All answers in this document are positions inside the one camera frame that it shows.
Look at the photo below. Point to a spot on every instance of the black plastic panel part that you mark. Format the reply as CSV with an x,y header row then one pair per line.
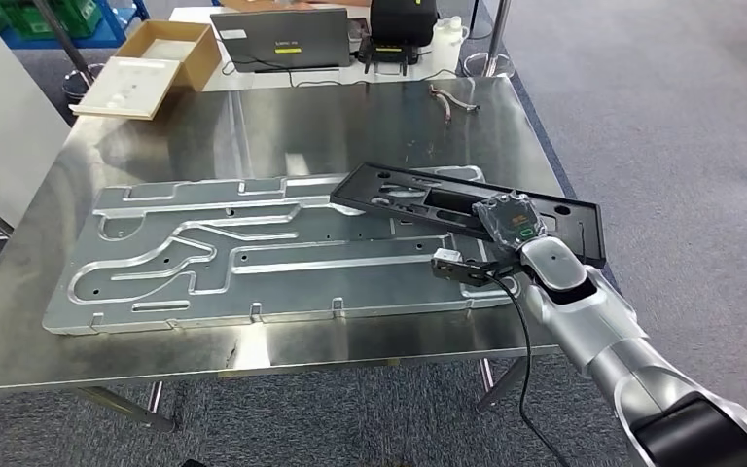
x,y
412,209

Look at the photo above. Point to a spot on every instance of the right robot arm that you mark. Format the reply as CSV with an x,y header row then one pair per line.
x,y
605,329

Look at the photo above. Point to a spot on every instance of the stainless steel workbench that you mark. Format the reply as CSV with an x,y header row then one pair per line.
x,y
322,122

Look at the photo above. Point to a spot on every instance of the metal pliers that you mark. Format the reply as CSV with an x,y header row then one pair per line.
x,y
445,96

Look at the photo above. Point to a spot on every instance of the grey metal fixture plate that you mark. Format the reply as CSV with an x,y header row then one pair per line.
x,y
219,283

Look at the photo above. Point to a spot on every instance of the black router with antennas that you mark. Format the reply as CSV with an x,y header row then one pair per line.
x,y
389,55

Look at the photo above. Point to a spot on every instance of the white plastic bottle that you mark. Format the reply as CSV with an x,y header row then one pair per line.
x,y
451,35

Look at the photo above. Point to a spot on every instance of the black bag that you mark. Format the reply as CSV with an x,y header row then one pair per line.
x,y
404,22

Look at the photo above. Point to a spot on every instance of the grey laptop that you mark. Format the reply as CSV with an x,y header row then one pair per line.
x,y
283,39

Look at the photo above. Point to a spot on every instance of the silver stanchion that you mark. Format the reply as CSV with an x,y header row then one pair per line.
x,y
497,32

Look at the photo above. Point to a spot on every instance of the open cardboard box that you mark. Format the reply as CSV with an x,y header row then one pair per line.
x,y
199,58

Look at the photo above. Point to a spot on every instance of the white tray with tan rim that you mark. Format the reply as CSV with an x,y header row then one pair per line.
x,y
128,87

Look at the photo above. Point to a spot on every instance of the robot's black left foot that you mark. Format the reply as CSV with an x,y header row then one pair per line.
x,y
193,464

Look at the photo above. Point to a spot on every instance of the green plastic crate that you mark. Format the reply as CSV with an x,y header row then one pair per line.
x,y
25,22
80,16

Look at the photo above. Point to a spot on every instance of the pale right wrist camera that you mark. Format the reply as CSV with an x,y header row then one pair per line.
x,y
445,256

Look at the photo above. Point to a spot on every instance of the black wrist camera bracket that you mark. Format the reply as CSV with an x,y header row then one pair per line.
x,y
476,274

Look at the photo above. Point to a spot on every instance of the black post chrome base stanchion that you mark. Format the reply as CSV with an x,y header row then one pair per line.
x,y
83,80

